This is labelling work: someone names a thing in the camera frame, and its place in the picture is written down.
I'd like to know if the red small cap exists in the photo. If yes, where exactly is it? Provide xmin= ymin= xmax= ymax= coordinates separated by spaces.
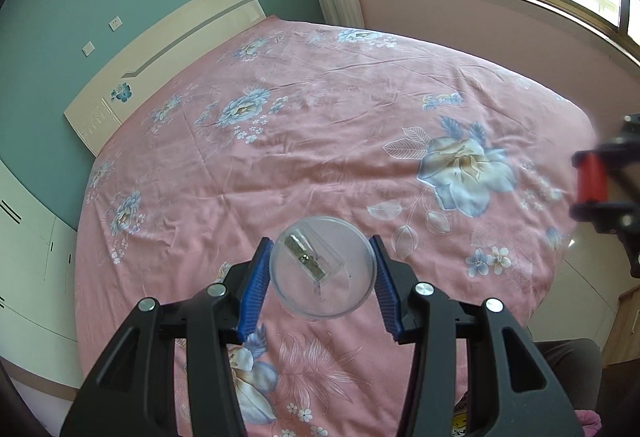
xmin=577 ymin=152 xmax=608 ymax=203

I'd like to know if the clear round sharpener container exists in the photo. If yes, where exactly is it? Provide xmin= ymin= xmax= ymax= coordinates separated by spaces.
xmin=269 ymin=216 xmax=376 ymax=320

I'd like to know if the pink floral bed sheet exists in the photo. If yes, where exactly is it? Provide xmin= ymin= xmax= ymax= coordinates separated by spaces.
xmin=75 ymin=18 xmax=596 ymax=436

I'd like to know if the white wardrobe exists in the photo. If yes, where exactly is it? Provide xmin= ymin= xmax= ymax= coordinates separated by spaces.
xmin=1 ymin=166 xmax=82 ymax=388

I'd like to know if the cream wooden headboard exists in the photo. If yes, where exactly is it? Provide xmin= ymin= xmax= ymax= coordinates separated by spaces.
xmin=64 ymin=0 xmax=266 ymax=156

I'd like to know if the wall socket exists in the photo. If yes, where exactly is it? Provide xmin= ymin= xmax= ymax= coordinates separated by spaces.
xmin=108 ymin=16 xmax=122 ymax=31
xmin=82 ymin=41 xmax=94 ymax=57

